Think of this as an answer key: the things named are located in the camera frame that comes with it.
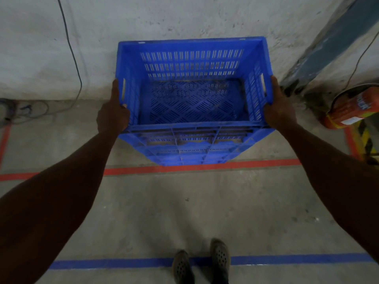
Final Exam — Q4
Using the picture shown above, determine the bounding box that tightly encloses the person's left hand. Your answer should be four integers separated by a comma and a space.
97, 79, 131, 135

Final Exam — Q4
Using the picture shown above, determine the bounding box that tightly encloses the person's right hand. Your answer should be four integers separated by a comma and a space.
263, 76, 297, 134

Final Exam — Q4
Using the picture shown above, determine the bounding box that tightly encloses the blue plastic crate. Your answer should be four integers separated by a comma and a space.
115, 37, 276, 166

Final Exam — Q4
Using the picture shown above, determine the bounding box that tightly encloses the person's right forearm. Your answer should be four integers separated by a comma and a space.
278, 122, 379, 263

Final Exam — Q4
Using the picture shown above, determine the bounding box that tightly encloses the person's left forearm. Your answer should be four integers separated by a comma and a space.
0, 131, 119, 284

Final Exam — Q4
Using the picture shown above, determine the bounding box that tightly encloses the blue metal beam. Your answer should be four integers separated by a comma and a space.
280, 0, 379, 93

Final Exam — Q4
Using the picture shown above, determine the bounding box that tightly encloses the red fire extinguisher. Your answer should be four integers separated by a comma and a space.
323, 83, 379, 130

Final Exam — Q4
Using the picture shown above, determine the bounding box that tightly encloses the yellow black striped stand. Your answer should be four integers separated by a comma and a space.
357, 111, 379, 166

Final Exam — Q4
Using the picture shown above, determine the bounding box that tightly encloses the person's right shoe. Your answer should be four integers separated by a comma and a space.
210, 238, 231, 284

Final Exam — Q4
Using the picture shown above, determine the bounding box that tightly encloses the person's shoe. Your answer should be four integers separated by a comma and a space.
172, 250, 195, 284
210, 238, 231, 284

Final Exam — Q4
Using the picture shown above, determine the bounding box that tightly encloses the person's left shoe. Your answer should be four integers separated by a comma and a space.
172, 250, 195, 284

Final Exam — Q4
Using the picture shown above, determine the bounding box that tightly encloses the black cable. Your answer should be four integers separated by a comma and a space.
0, 0, 83, 124

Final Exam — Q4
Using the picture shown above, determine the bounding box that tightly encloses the thin brown cable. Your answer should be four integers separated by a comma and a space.
345, 38, 379, 90

